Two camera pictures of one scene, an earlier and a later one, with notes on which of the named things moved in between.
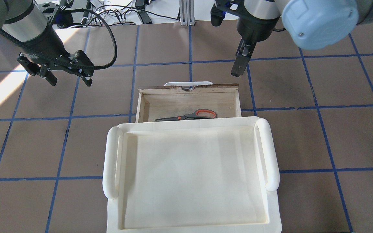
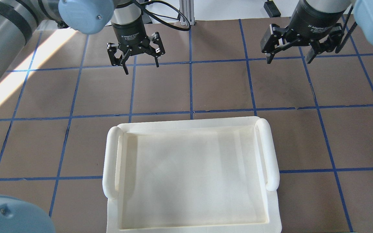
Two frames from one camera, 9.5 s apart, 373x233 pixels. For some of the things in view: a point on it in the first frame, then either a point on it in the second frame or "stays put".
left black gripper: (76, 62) to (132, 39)
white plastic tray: (216, 175) stays put
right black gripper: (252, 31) to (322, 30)
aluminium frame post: (187, 12) stays put
